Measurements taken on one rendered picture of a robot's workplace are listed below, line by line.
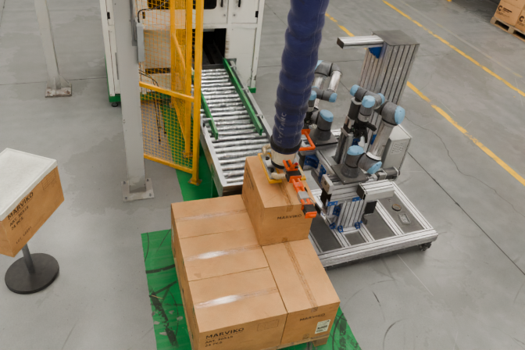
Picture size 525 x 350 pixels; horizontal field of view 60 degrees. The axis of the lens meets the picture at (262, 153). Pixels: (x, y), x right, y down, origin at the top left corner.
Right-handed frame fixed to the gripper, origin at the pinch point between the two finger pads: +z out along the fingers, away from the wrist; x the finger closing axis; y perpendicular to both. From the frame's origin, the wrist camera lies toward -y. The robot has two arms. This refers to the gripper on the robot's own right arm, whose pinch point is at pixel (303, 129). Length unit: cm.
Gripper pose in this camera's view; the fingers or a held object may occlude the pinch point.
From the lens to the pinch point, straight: 372.6
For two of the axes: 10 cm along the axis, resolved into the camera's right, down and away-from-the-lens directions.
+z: -1.1, 7.9, 6.0
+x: 9.6, -0.7, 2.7
